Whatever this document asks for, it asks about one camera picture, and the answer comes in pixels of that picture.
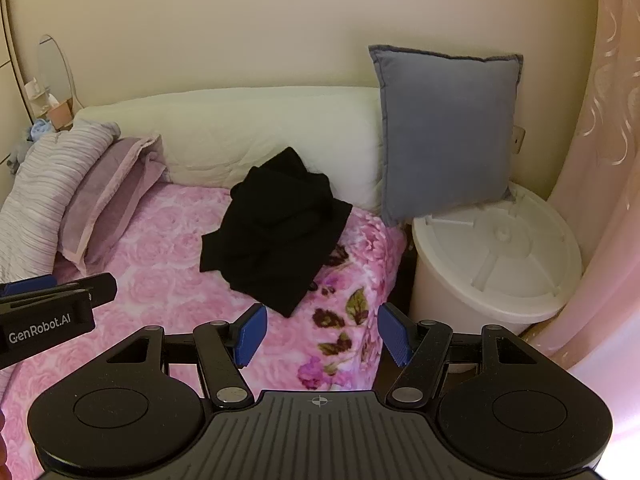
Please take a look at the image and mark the purple pillow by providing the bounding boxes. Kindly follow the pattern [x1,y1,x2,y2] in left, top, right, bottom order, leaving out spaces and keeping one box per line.
[56,134,171,276]

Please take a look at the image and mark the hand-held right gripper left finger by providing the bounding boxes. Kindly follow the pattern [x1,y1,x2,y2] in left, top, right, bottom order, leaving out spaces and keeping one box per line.
[105,304,268,408]

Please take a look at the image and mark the black garment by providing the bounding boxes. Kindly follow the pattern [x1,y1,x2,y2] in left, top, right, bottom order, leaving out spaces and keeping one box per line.
[200,146,353,318]

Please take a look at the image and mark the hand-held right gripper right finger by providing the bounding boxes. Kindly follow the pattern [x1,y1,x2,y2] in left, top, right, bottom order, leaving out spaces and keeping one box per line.
[377,302,543,407]

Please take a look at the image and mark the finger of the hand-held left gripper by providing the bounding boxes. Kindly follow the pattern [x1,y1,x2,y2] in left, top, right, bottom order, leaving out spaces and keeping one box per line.
[0,274,58,297]
[0,272,118,317]

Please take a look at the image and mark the small pink box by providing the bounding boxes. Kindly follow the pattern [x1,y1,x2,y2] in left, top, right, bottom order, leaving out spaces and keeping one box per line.
[47,100,76,131]

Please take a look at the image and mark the pink curtain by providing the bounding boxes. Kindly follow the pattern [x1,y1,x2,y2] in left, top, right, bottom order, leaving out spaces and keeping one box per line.
[525,0,640,401]

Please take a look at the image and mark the oval mirror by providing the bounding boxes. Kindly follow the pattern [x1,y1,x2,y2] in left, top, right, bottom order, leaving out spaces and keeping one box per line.
[37,35,76,111]

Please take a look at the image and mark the white round lidded bin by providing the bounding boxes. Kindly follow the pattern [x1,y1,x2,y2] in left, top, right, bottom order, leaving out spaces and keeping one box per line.
[409,182,583,373]

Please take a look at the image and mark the lilac ribbed quilt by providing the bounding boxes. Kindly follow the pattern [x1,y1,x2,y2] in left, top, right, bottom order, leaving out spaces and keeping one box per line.
[0,119,121,283]

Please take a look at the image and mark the long white pillow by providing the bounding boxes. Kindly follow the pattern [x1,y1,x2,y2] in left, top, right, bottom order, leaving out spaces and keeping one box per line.
[72,86,386,216]

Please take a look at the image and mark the pink floral blanket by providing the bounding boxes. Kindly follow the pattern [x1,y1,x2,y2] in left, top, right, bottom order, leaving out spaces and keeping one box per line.
[0,182,408,411]

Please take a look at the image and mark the grey-blue cushion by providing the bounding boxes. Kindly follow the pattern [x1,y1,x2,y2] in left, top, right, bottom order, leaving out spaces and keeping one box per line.
[368,44,524,227]

